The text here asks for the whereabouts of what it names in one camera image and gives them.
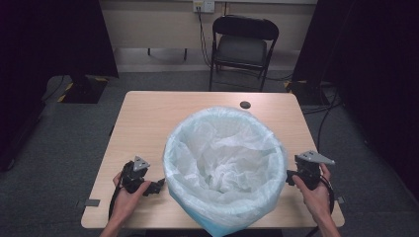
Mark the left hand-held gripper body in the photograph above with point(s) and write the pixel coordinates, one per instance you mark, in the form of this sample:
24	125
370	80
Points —
134	176

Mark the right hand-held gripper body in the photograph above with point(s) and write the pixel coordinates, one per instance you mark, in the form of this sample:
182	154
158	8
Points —
311	171

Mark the white plastic trash bag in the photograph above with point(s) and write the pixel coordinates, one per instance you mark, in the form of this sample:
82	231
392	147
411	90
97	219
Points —
224	164

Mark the light blue mesh wastebasket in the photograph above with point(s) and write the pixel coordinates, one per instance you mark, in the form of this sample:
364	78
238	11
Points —
214	227

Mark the person's left hand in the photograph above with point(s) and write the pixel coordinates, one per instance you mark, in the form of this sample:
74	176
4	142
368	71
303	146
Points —
126	200

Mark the person's right hand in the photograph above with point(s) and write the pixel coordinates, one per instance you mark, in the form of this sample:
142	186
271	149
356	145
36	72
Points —
316	197

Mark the black stand base, yellow tape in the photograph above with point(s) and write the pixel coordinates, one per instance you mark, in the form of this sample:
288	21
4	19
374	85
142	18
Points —
306	94
84	89

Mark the black round table grommet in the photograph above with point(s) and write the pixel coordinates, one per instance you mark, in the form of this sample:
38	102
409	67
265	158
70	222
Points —
245	105

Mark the black curtain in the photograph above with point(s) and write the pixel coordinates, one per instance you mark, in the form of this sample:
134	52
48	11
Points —
49	49
375	82

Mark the black folding chair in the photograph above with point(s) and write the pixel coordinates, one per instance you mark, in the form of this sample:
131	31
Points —
242	49

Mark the white wall outlet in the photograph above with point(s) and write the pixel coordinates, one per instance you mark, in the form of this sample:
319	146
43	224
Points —
203	6

